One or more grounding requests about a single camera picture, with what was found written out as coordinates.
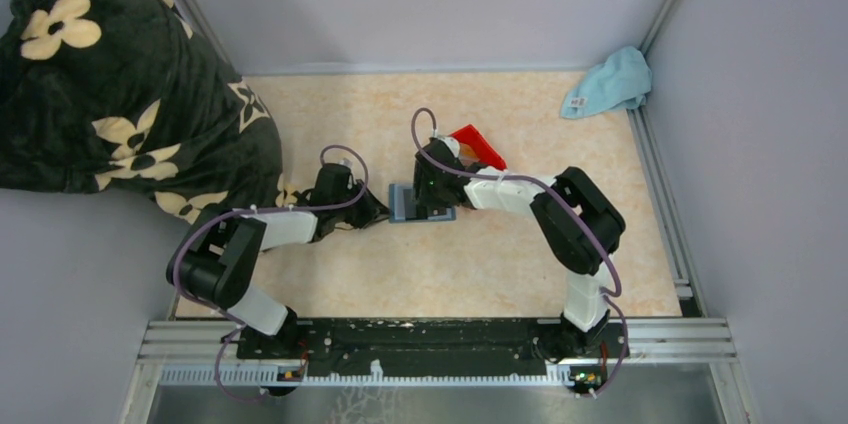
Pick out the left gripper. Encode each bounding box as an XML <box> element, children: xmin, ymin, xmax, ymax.
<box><xmin>333</xmin><ymin>178</ymin><xmax>394</xmax><ymax>229</ymax></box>

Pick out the teal card holder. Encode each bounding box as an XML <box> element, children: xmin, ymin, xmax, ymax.
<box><xmin>388</xmin><ymin>183</ymin><xmax>456</xmax><ymax>224</ymax></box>

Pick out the red plastic bin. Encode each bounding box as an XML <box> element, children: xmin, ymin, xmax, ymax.
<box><xmin>450</xmin><ymin>124</ymin><xmax>507</xmax><ymax>171</ymax></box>

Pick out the light blue cloth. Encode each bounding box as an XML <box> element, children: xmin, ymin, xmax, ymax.
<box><xmin>560</xmin><ymin>46</ymin><xmax>653</xmax><ymax>120</ymax></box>

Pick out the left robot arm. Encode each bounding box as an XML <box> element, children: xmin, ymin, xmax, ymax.
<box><xmin>166</xmin><ymin>163</ymin><xmax>390</xmax><ymax>358</ymax></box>

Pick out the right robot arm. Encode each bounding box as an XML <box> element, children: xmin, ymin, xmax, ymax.
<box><xmin>413</xmin><ymin>137</ymin><xmax>626</xmax><ymax>356</ymax></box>

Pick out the silver credit cards stack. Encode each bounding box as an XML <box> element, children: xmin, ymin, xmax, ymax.
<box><xmin>459</xmin><ymin>143</ymin><xmax>479</xmax><ymax>165</ymax></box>

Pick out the black floral blanket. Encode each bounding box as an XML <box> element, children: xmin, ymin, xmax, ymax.
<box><xmin>1</xmin><ymin>0</ymin><xmax>289</xmax><ymax>223</ymax></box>

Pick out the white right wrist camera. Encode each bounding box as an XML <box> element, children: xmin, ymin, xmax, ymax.
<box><xmin>437</xmin><ymin>136</ymin><xmax>461</xmax><ymax>158</ymax></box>

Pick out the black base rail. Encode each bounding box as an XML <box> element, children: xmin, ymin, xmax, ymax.
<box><xmin>236</xmin><ymin>317</ymin><xmax>630</xmax><ymax>391</ymax></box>

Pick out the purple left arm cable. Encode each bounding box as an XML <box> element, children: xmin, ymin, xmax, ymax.
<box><xmin>170</xmin><ymin>143</ymin><xmax>370</xmax><ymax>404</ymax></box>

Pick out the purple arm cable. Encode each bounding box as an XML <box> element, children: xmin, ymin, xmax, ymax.
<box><xmin>170</xmin><ymin>143</ymin><xmax>370</xmax><ymax>404</ymax></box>
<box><xmin>410</xmin><ymin>107</ymin><xmax>631</xmax><ymax>399</ymax></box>

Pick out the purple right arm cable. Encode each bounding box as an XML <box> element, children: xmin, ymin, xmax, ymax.
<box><xmin>410</xmin><ymin>107</ymin><xmax>631</xmax><ymax>399</ymax></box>

